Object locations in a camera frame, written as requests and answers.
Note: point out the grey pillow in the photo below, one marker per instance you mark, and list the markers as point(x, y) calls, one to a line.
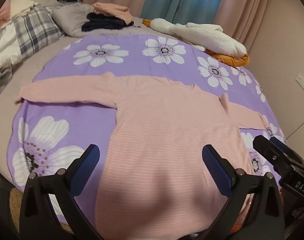
point(72, 17)

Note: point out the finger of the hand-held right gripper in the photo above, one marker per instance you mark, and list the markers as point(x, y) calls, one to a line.
point(264, 147)
point(279, 143)

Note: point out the cream cloth pile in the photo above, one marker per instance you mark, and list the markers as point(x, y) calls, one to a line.
point(21, 6)

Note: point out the white goose plush toy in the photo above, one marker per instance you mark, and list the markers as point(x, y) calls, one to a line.
point(217, 37)

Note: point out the white quilt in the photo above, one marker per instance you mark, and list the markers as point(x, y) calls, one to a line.
point(4, 45)

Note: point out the dark navy garment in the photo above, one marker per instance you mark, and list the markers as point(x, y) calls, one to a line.
point(104, 22)

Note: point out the folded pink garment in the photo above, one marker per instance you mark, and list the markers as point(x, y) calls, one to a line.
point(112, 8)

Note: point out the blue curtain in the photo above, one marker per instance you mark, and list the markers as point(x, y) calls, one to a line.
point(187, 0)

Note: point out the purple floral blanket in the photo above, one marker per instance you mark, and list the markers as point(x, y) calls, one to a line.
point(54, 110)

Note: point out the orange cloth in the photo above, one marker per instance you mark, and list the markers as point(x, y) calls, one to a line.
point(232, 60)

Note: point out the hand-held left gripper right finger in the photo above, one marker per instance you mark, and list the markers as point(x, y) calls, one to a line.
point(217, 170)

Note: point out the pink striped sweater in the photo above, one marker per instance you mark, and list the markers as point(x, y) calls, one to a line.
point(167, 130)

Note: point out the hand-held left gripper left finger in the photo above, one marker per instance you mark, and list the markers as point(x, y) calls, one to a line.
point(88, 163)

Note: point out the plaid blanket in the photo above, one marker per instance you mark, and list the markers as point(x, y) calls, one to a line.
point(34, 30)

